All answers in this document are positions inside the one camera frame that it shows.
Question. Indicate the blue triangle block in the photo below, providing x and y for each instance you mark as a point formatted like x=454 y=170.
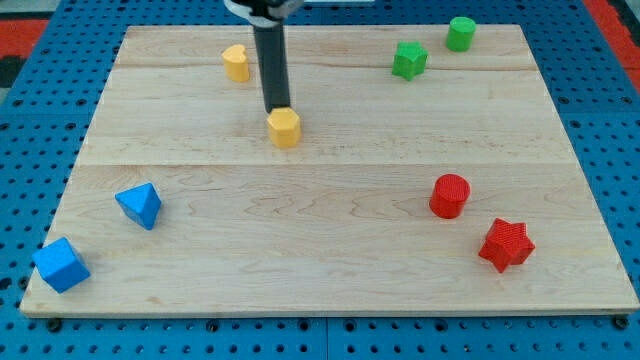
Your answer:
x=141 y=204

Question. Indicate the red star block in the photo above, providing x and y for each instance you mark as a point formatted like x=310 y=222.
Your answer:
x=506 y=244

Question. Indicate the yellow hexagon block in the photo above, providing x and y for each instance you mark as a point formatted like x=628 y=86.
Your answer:
x=284 y=127

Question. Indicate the blue cube block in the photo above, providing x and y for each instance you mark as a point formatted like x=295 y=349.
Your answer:
x=60 y=265

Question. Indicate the yellow heart block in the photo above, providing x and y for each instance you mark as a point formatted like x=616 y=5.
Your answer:
x=235 y=62

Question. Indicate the red cylinder block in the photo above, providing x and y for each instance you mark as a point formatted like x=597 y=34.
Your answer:
x=449 y=196

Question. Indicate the green star block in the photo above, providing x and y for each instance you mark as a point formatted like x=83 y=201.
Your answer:
x=409 y=60

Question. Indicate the grey white tool mount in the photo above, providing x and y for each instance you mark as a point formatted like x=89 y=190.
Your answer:
x=263 y=13

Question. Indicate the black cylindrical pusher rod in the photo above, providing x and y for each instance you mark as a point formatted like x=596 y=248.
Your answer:
x=272 y=60

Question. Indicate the green cylinder block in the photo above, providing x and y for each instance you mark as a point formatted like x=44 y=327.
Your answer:
x=460 y=34

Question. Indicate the light wooden board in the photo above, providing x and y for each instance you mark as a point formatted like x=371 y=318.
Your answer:
x=340 y=224

